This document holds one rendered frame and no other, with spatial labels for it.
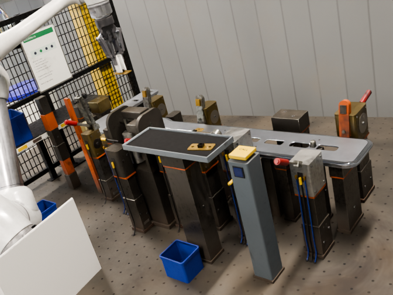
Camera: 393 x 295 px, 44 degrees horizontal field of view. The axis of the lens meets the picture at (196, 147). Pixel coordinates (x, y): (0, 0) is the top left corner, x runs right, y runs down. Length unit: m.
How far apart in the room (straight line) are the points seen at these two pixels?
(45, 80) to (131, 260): 1.22
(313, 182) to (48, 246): 0.89
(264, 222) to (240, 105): 2.68
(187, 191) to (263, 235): 0.29
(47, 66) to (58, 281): 1.32
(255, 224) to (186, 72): 2.88
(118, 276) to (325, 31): 2.39
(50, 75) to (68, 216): 1.15
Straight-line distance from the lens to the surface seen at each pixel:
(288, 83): 3.85
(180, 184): 1.61
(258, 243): 1.55
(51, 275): 1.76
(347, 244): 1.74
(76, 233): 1.80
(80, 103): 2.17
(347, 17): 3.54
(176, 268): 1.69
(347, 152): 1.65
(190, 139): 1.56
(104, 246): 2.04
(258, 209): 1.47
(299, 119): 1.86
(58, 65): 2.78
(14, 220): 1.84
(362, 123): 1.82
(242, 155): 1.38
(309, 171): 1.50
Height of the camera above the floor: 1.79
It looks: 25 degrees down
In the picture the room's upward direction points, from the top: 15 degrees counter-clockwise
